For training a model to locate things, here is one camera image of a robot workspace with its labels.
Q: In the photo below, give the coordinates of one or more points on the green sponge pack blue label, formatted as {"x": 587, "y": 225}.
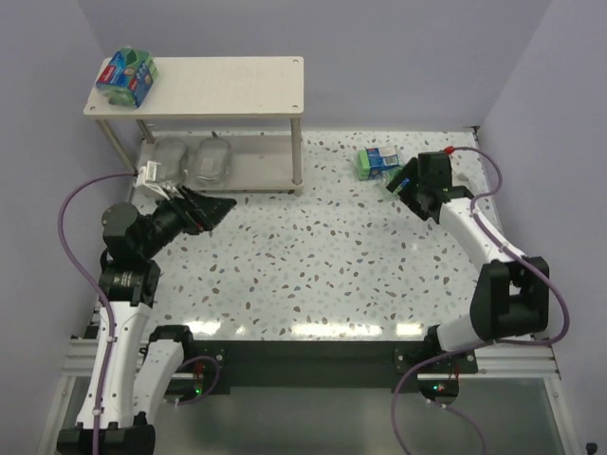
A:
{"x": 395, "y": 184}

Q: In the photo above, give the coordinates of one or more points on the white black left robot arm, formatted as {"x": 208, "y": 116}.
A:
{"x": 126, "y": 387}

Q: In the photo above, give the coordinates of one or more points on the green sponge pack red logo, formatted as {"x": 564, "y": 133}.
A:
{"x": 128, "y": 77}

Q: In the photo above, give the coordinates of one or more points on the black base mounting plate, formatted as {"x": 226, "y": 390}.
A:
{"x": 295, "y": 364}

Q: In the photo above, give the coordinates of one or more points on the beige two-tier wooden shelf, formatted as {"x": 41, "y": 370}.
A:
{"x": 254, "y": 103}

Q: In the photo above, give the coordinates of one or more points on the aluminium frame rail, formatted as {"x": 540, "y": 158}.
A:
{"x": 498, "y": 361}

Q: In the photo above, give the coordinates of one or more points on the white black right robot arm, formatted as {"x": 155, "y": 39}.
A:
{"x": 511, "y": 298}

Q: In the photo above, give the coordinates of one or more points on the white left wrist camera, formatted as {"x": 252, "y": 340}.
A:
{"x": 156, "y": 180}

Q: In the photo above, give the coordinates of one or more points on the silver sponge pack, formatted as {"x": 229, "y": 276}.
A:
{"x": 211, "y": 160}
{"x": 460, "y": 179}
{"x": 171, "y": 152}

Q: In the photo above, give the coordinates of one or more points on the green sponge pack barcode label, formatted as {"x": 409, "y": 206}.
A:
{"x": 373, "y": 162}

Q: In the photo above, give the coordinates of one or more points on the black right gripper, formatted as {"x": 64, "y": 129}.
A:
{"x": 411, "y": 191}

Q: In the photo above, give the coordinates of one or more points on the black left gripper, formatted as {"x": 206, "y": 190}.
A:
{"x": 188, "y": 212}

